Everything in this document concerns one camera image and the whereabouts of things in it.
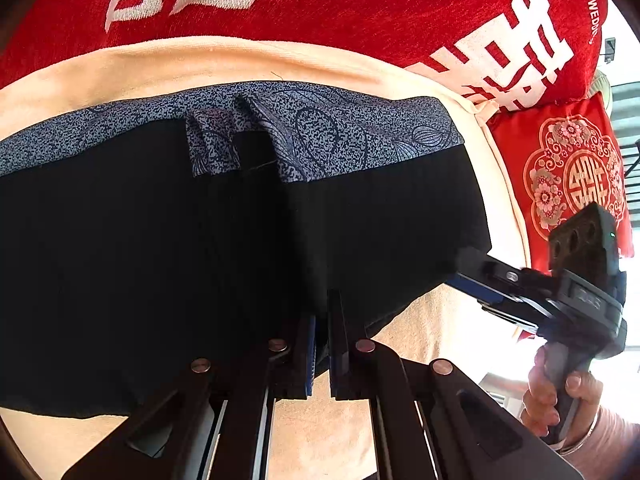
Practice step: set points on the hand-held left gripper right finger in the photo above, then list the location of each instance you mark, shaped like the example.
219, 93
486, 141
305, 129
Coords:
335, 360

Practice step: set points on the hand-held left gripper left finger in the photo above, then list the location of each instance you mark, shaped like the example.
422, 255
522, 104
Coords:
309, 360

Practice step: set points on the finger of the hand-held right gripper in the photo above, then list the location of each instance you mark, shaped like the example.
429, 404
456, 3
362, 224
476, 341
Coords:
500, 272
495, 305

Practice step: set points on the black pants with blue trim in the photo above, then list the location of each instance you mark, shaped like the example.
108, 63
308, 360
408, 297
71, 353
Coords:
125, 260

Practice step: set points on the person's right forearm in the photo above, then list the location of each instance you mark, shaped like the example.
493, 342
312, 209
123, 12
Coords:
615, 440

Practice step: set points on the person's right hand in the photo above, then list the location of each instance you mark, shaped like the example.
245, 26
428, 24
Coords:
537, 395

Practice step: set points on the red cushion with gold pattern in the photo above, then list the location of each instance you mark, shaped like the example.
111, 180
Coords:
525, 135

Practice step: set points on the window railing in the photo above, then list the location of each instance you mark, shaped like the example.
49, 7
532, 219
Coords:
627, 160

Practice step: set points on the red printed blanket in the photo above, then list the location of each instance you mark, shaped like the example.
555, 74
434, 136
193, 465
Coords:
350, 10

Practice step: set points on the cream blanket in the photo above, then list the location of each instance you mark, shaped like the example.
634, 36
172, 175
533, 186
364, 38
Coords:
150, 65

